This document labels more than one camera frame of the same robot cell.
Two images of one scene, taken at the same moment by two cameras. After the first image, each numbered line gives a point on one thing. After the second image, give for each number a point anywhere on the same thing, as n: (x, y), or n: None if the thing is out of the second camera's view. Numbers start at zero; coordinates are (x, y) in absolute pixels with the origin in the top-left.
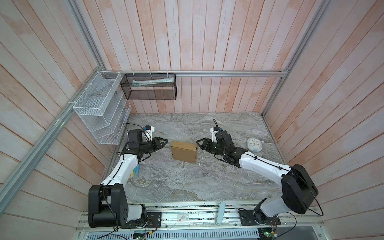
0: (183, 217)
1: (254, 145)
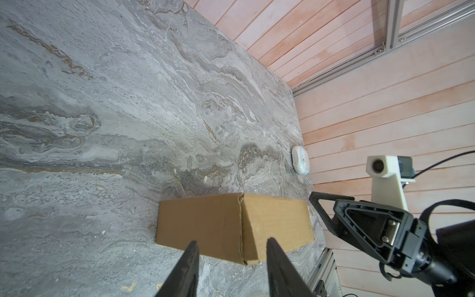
0: None
1: (300, 160)
